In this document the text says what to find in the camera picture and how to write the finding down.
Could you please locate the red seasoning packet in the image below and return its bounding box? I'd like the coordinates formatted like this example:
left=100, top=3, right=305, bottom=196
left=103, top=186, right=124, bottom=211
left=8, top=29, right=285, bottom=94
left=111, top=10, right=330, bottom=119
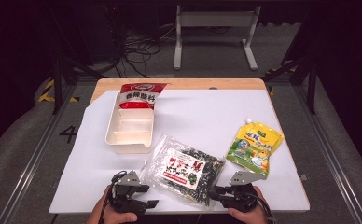
left=118, top=82, right=168, bottom=111

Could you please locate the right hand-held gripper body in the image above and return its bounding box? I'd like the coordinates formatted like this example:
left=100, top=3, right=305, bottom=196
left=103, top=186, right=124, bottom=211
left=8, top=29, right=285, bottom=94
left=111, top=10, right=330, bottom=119
left=220, top=170, right=267, bottom=214

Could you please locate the black metal stand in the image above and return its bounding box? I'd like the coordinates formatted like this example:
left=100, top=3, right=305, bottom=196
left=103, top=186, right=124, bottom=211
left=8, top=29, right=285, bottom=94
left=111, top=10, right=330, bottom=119
left=261, top=12, right=322, bottom=116
left=47, top=7, right=108, bottom=116

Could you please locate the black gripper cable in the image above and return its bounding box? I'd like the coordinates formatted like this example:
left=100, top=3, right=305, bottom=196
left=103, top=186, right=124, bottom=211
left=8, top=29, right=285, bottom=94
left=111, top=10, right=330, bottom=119
left=97, top=170, right=128, bottom=224
left=249, top=191, right=277, bottom=224

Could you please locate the yellow spout pouch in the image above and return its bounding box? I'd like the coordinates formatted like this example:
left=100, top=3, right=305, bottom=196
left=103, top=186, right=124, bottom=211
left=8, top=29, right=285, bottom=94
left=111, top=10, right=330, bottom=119
left=225, top=118, right=285, bottom=180

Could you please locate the yellow black hazard tape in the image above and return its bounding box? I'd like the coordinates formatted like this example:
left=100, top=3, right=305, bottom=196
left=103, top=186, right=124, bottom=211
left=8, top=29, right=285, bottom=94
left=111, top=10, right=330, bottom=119
left=37, top=78, right=80, bottom=104

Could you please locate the bundle of black floor cables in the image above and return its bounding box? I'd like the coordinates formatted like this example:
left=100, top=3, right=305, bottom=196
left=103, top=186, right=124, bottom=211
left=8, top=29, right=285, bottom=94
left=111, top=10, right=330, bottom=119
left=103, top=6, right=163, bottom=78

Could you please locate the white divided plastic container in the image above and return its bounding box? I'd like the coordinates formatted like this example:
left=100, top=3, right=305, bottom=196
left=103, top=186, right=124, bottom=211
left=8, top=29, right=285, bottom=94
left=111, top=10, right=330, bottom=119
left=104, top=90, right=157, bottom=155

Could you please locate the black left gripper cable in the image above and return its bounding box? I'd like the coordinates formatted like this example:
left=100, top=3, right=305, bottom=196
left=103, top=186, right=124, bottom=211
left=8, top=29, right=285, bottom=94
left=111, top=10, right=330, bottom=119
left=97, top=170, right=128, bottom=224

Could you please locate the person's left hand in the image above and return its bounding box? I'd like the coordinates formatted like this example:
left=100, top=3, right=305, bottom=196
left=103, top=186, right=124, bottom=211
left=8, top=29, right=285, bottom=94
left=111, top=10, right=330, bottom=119
left=85, top=186, right=139, bottom=224

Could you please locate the aluminium floor rail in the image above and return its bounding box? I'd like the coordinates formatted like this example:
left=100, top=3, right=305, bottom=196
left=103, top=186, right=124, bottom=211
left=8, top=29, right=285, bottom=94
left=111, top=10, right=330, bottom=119
left=292, top=85, right=362, bottom=224
left=0, top=85, right=77, bottom=224

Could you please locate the white table mat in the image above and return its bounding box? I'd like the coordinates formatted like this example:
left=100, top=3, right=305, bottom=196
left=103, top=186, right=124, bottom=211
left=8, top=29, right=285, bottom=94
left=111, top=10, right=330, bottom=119
left=49, top=89, right=311, bottom=216

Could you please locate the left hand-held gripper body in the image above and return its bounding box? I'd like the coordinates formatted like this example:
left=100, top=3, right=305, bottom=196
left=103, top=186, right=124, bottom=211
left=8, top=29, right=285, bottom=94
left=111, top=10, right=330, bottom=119
left=108, top=170, right=146, bottom=217

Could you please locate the clear bag of dried seaweed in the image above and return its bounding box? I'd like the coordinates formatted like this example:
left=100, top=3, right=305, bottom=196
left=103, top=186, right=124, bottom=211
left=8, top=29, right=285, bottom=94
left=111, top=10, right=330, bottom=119
left=143, top=133, right=227, bottom=208

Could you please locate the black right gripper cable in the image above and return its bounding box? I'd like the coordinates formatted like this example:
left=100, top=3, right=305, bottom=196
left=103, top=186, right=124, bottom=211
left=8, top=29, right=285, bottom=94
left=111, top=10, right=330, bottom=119
left=249, top=191, right=277, bottom=224

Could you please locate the person's right hand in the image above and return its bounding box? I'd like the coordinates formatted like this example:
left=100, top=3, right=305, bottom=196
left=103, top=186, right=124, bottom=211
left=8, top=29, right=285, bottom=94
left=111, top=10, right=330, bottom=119
left=227, top=186, right=270, bottom=224

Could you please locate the white metal stand frame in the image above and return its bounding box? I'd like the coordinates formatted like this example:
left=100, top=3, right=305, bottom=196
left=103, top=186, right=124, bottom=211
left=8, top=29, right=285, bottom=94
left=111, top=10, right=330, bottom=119
left=173, top=4, right=262, bottom=72

